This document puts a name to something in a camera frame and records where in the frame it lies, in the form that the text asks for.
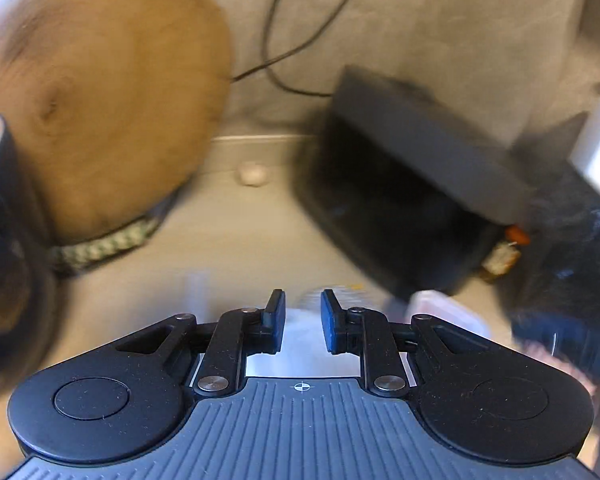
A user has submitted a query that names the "green white woven cloth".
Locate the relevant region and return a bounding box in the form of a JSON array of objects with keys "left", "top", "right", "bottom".
[{"left": 50, "top": 216, "right": 163, "bottom": 275}]

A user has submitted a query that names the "black power cable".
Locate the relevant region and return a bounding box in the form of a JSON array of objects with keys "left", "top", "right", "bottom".
[{"left": 229, "top": 0, "right": 376, "bottom": 99}]

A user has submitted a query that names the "round wooden cutting board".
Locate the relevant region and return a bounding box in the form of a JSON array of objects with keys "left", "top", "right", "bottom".
[{"left": 0, "top": 0, "right": 233, "bottom": 245}]

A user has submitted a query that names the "red foil tray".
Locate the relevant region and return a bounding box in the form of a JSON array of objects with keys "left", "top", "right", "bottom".
[{"left": 405, "top": 290, "right": 491, "bottom": 339}]

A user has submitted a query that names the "glass sauce jar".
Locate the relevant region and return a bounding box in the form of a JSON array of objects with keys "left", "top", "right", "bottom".
[{"left": 480, "top": 226, "right": 530, "bottom": 283}]

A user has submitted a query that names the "black rectangular appliance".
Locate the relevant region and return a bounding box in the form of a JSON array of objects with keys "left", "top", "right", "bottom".
[{"left": 294, "top": 66, "right": 531, "bottom": 300}]

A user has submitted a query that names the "garlic bulb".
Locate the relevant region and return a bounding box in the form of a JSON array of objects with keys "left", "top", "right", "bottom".
[{"left": 236, "top": 162, "right": 270, "bottom": 188}]

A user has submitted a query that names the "black glossy bag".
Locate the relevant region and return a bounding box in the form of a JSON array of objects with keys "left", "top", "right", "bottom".
[{"left": 499, "top": 114, "right": 600, "bottom": 386}]

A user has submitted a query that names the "white plastic bowl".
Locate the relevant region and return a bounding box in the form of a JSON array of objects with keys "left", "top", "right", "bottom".
[{"left": 246, "top": 285, "right": 380, "bottom": 379}]

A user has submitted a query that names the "navy and gold rice cooker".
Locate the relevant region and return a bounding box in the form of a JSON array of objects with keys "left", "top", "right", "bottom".
[{"left": 0, "top": 115, "right": 57, "bottom": 394}]

